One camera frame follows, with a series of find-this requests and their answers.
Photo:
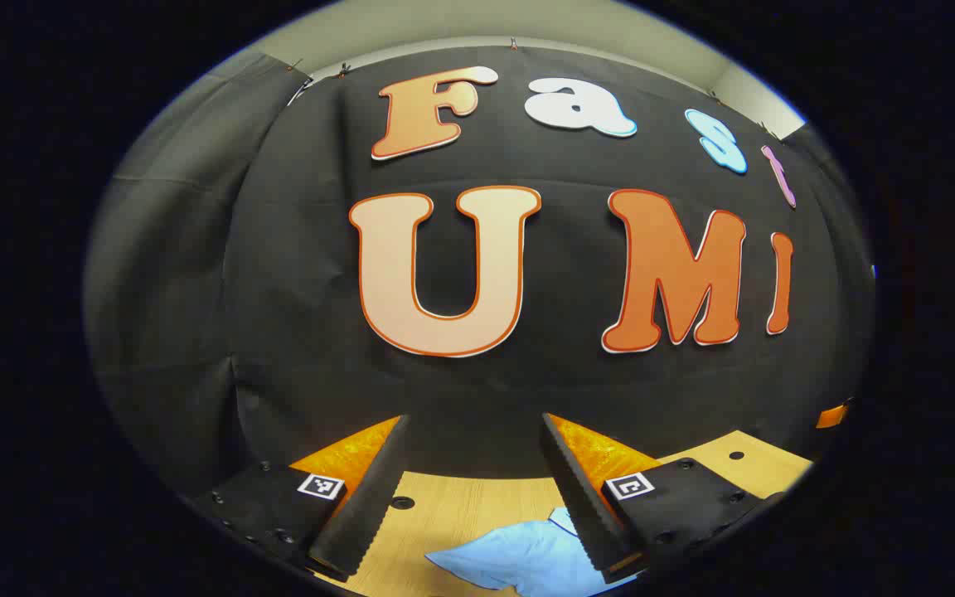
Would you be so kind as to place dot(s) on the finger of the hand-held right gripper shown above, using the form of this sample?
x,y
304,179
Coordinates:
x,y
832,415

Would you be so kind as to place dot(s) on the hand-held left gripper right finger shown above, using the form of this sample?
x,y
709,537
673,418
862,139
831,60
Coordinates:
x,y
581,506

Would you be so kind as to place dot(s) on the black backdrop cloth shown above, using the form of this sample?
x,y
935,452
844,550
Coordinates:
x,y
560,390

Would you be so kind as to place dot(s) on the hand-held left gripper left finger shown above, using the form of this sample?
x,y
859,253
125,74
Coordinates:
x,y
366,514

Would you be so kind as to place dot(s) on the light blue T-shirt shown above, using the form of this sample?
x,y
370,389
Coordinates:
x,y
519,560

